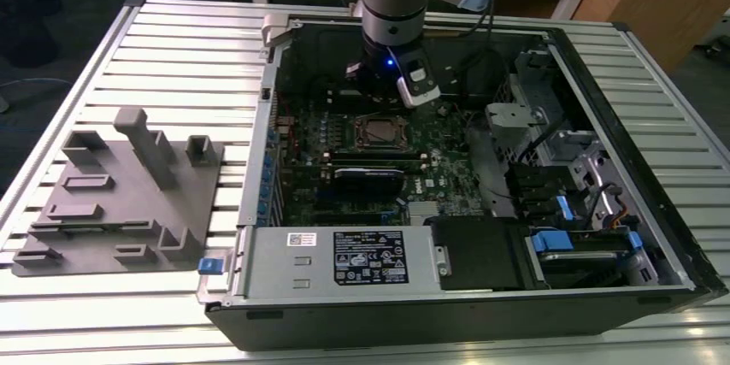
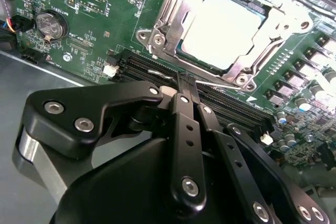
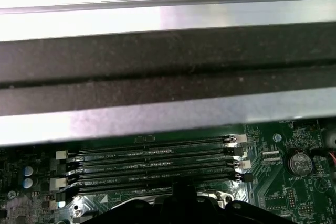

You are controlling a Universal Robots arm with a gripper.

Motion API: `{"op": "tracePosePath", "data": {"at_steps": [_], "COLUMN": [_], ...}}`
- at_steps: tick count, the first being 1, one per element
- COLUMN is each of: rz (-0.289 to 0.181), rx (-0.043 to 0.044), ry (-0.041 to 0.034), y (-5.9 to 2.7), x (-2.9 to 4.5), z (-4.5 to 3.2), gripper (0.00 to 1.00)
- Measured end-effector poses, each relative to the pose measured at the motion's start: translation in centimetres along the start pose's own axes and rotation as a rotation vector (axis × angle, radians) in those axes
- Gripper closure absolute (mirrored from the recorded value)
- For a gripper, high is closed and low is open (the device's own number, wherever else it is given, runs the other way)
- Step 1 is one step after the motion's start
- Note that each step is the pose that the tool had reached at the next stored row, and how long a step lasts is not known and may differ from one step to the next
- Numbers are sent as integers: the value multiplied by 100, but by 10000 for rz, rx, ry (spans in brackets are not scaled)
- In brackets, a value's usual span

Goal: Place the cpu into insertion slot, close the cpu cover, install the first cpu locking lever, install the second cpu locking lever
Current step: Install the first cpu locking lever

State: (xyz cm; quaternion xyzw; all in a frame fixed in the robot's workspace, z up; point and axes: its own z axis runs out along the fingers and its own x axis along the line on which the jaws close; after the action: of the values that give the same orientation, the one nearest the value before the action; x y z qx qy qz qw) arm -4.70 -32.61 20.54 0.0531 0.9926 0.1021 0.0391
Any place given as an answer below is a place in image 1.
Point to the CPU with silver top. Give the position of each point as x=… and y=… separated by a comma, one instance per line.
x=380, y=132

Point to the CPU socket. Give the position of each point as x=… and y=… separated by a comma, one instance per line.
x=382, y=149

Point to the black graphics card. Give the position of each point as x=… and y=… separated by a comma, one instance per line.
x=364, y=187

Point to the green motherboard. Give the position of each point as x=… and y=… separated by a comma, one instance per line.
x=456, y=185

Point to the silver chipset heat sink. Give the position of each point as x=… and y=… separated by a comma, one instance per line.
x=423, y=209

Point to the small blue disk carrier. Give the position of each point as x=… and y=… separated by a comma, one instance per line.
x=563, y=209

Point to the grey power supply unit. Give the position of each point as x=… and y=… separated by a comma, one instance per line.
x=284, y=271

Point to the hard disk blue carrier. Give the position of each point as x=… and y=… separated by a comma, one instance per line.
x=550, y=240

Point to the blue case latch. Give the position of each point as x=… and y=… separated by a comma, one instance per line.
x=209, y=266

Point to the grey parts rack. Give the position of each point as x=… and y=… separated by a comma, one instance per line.
x=131, y=219

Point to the black open PC case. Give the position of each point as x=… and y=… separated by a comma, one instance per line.
x=399, y=322

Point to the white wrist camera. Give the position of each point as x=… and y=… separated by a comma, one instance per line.
x=419, y=83

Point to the silver metal bracket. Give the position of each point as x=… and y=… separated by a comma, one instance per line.
x=512, y=115

